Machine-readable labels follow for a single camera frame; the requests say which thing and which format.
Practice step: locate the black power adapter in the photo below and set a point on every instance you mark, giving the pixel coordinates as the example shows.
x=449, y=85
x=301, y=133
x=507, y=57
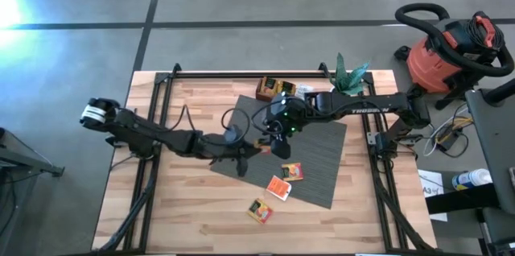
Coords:
x=447, y=140

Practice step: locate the white blue spray can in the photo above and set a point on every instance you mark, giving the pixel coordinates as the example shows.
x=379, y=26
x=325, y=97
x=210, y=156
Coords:
x=472, y=178

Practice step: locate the silver corner bracket plate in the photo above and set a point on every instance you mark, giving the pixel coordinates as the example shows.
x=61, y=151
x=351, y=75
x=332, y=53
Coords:
x=371, y=138

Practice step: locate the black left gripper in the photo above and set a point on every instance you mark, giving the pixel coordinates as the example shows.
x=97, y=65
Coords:
x=217, y=147

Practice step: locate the black metal beam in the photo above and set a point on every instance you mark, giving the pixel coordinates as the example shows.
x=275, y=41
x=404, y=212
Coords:
x=458, y=199

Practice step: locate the orange red foil tea packet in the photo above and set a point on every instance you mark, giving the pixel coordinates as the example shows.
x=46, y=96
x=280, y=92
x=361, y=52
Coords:
x=269, y=83
x=260, y=210
x=263, y=148

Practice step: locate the brown wooden tea organizer box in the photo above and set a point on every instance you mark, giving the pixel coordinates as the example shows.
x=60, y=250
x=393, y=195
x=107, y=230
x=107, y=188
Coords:
x=263, y=94

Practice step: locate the grey woven placemat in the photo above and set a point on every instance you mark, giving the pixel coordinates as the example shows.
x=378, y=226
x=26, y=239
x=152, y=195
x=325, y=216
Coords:
x=314, y=159

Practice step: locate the orange white paper tea packet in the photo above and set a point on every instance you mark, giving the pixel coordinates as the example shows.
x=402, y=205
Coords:
x=304, y=90
x=278, y=187

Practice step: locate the black side bracket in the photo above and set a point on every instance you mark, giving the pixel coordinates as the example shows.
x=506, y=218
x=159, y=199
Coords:
x=110, y=141

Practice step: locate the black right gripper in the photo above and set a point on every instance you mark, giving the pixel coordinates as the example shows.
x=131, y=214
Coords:
x=283, y=117

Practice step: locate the black metal stand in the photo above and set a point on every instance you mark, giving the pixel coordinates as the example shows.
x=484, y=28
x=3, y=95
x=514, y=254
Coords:
x=24, y=163

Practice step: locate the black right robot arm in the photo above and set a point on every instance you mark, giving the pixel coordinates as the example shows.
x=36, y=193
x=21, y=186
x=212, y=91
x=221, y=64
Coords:
x=362, y=107

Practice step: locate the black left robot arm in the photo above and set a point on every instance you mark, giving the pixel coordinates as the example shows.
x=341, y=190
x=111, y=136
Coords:
x=141, y=131

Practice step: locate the black aluminium table frame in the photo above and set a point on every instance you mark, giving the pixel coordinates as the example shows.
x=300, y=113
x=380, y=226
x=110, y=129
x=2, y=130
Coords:
x=221, y=75

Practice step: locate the orange black shop vacuum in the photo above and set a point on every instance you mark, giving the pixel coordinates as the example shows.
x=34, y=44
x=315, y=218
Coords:
x=430, y=67

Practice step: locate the white paper sheet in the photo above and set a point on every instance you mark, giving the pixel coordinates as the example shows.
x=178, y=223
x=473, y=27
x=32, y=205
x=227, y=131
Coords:
x=430, y=185

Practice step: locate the dark grey equipment stand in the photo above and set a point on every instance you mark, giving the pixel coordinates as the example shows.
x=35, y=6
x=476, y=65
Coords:
x=495, y=135

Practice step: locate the green snake plant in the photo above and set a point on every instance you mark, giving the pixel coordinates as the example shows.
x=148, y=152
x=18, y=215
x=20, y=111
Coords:
x=346, y=79

